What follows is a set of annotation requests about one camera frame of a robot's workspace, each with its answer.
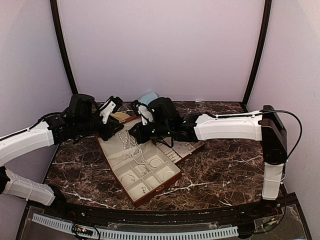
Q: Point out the small red jewelry tray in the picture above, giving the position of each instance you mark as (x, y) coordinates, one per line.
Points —
(180, 150)

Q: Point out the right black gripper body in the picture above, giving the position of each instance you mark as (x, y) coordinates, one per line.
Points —
(162, 130)

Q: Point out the white bangle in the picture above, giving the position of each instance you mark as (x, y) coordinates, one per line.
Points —
(168, 174)

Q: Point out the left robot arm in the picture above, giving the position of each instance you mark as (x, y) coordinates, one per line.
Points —
(27, 142)

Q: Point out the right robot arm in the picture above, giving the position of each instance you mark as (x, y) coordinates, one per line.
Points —
(263, 126)

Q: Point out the beige plate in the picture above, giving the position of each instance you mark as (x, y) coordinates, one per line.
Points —
(122, 117)

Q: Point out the white cable duct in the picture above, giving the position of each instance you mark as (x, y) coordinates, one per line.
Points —
(133, 231)

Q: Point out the large red jewelry box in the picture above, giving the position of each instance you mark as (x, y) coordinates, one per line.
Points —
(138, 168)

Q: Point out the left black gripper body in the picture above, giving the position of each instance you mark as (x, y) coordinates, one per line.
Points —
(85, 127)

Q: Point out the light blue faceted cup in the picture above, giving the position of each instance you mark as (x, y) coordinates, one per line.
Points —
(147, 98)

